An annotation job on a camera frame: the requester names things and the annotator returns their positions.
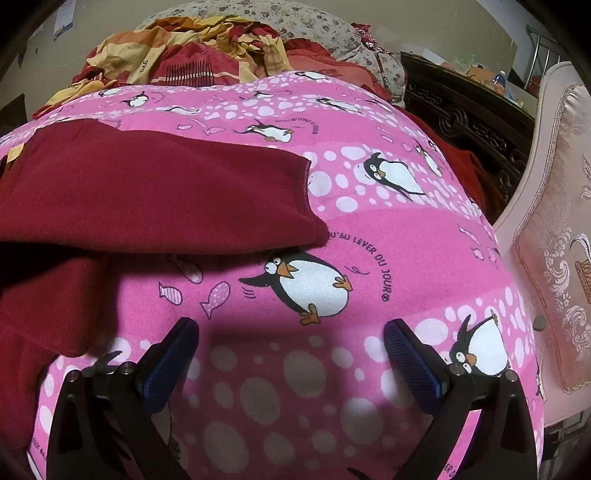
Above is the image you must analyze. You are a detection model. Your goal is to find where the dark carved wooden headboard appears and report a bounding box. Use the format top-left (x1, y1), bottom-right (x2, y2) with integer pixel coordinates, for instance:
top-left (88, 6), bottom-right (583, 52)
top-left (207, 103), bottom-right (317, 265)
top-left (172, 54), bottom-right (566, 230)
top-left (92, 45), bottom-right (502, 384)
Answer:
top-left (399, 51), bottom-right (536, 217)

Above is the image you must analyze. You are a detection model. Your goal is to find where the pink upholstered chair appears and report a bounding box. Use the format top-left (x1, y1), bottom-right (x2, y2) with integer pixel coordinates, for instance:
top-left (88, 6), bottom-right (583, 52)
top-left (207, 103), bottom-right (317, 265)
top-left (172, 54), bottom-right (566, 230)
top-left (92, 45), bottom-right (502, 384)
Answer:
top-left (492, 60), bottom-right (591, 425)

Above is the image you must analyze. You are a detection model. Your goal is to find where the beige floral pillow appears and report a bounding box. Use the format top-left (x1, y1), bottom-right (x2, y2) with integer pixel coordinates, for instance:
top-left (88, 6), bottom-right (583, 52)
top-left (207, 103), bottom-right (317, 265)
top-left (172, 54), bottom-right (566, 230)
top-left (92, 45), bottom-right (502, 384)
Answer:
top-left (134, 0), bottom-right (407, 109)

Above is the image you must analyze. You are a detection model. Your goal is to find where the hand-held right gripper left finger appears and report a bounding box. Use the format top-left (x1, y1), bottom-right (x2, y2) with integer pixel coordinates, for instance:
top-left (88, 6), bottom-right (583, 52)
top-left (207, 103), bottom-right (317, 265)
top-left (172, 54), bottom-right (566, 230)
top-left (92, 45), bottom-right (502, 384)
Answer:
top-left (46, 316), bottom-right (200, 480)

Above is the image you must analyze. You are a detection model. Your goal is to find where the maroon fleece garment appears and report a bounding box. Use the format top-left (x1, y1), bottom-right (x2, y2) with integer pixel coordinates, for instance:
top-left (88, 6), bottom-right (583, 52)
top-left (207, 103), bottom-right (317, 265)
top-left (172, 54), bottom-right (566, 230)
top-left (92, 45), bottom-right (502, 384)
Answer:
top-left (0, 119), bottom-right (329, 450)

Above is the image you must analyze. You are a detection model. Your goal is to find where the wall calendar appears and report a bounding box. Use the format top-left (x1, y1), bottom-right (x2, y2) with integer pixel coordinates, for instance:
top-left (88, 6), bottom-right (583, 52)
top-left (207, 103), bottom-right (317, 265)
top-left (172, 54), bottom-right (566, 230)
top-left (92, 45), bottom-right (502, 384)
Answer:
top-left (53, 0), bottom-right (77, 40)

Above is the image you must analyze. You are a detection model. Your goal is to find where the pink penguin print blanket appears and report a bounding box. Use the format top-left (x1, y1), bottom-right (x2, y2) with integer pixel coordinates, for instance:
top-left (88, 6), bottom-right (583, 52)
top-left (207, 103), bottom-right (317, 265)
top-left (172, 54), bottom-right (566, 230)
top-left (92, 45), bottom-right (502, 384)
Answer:
top-left (0, 69), bottom-right (546, 480)

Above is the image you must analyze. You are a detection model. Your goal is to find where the red bed sheet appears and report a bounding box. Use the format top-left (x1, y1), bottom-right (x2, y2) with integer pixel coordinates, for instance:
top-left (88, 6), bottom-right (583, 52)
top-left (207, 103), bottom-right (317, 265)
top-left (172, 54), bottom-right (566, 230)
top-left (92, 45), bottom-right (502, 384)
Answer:
top-left (443, 138), bottom-right (509, 222)

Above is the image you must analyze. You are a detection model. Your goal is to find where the metal rack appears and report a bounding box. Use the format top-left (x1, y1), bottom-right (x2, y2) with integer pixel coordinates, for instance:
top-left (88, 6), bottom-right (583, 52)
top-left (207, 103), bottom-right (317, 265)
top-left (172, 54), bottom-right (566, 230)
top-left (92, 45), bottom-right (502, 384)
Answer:
top-left (524, 25), bottom-right (573, 90)

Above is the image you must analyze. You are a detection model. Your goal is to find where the dark wooden cabinet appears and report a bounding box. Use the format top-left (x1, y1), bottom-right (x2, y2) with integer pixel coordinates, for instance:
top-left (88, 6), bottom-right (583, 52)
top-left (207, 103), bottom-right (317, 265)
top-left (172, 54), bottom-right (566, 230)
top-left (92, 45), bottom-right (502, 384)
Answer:
top-left (0, 92), bottom-right (26, 126)

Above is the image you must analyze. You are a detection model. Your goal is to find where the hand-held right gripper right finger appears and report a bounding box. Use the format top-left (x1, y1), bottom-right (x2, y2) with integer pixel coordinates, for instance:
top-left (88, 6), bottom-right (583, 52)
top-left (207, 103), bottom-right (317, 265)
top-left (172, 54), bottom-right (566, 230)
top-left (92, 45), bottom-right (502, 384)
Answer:
top-left (383, 318), bottom-right (541, 480)

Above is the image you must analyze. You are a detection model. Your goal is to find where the red yellow floral quilt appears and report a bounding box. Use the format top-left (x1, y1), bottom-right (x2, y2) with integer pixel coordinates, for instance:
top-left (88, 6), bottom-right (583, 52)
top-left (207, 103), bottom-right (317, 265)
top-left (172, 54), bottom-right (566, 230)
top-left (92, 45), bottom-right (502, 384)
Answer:
top-left (32, 16), bottom-right (393, 121)

